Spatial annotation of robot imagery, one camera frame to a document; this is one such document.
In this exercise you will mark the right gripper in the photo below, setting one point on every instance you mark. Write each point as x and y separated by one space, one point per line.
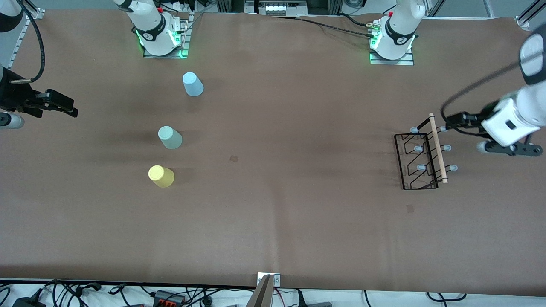
13 94

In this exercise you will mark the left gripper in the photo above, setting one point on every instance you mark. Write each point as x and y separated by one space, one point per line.
474 119

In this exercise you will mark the mint green plastic cup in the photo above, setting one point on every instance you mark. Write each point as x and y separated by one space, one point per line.
170 138

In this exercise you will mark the yellow plastic cup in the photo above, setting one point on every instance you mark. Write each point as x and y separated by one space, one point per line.
161 176

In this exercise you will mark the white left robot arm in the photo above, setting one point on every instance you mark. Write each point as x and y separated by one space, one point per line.
531 106

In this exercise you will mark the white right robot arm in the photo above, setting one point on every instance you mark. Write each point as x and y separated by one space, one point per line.
150 25

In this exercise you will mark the light blue plastic cup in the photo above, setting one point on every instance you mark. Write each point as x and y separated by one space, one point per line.
193 84

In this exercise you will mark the white socket strip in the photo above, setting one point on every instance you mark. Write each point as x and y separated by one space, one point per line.
182 5

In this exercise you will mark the black power adapter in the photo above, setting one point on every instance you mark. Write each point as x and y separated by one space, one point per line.
27 302

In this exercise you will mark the grey control box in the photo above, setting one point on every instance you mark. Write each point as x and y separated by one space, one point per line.
276 7

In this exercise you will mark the black power strip orange switches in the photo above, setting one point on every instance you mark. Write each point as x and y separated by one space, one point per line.
169 297

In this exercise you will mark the aluminium frame rail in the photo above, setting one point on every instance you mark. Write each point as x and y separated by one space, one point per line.
21 40
531 15

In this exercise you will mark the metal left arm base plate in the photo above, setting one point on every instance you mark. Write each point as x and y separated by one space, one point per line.
392 62

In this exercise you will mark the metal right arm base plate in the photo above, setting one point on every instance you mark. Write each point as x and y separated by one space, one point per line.
184 36

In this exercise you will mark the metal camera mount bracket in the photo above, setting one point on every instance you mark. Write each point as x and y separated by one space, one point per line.
266 290

